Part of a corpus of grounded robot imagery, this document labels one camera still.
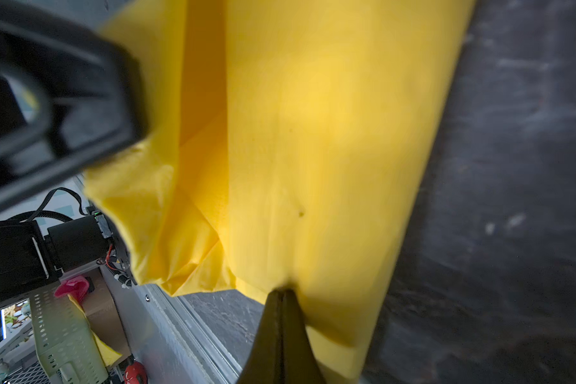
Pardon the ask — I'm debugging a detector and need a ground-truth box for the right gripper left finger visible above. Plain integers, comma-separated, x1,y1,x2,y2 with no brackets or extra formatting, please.
237,291,283,384

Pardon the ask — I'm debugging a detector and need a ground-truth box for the aluminium mounting rail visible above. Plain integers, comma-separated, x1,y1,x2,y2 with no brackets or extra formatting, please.
102,270,242,383

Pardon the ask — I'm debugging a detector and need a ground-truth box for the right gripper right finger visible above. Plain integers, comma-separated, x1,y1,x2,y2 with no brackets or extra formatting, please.
282,291,326,384

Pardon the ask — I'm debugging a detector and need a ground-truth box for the green plastic basket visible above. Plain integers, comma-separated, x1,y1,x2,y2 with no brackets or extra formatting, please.
30,286,109,384

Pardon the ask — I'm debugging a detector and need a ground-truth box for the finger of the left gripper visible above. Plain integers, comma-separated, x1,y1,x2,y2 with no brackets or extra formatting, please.
0,1,147,212

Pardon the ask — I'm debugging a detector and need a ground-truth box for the red tape dispenser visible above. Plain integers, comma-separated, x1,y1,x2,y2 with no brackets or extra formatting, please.
124,362,148,384

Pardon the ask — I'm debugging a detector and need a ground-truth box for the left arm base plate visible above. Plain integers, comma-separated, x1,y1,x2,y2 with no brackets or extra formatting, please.
0,212,130,310

